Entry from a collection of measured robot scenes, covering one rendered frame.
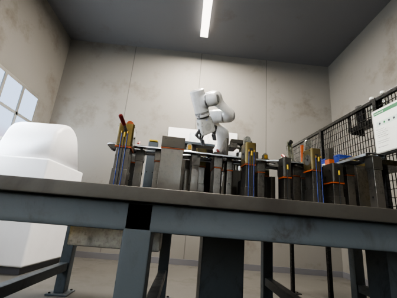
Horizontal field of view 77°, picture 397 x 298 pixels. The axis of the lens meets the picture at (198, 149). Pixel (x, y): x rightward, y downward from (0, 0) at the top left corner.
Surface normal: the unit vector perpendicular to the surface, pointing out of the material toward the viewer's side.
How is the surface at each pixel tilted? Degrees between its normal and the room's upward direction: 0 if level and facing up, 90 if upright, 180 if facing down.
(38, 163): 90
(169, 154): 90
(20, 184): 90
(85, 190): 90
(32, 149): 79
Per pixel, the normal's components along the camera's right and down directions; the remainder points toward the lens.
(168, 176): 0.13, -0.26
